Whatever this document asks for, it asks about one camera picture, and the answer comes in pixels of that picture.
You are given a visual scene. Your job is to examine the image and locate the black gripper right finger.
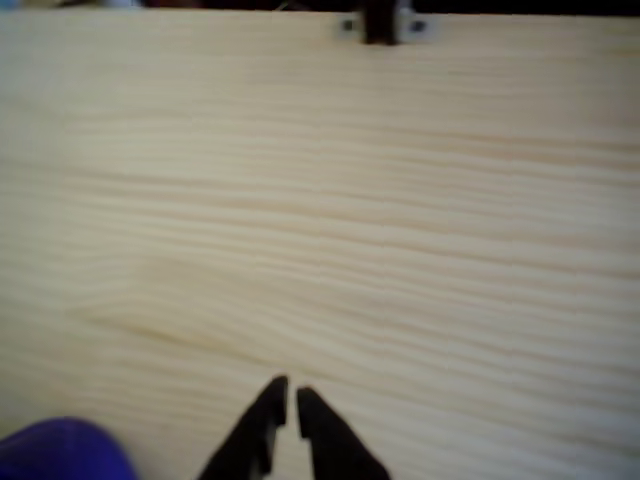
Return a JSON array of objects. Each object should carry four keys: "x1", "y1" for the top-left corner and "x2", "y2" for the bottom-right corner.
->
[{"x1": 296, "y1": 385, "x2": 392, "y2": 480}]

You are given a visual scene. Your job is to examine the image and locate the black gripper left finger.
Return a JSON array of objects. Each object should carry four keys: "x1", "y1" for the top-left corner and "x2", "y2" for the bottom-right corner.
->
[{"x1": 198, "y1": 374, "x2": 291, "y2": 480}]

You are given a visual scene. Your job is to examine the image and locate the purple object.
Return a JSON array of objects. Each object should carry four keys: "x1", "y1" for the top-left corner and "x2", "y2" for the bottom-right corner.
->
[{"x1": 0, "y1": 416, "x2": 140, "y2": 480}]

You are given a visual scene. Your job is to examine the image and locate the silver mounting bracket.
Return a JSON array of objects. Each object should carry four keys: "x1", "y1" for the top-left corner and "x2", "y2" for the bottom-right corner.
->
[{"x1": 334, "y1": 11, "x2": 442, "y2": 44}]

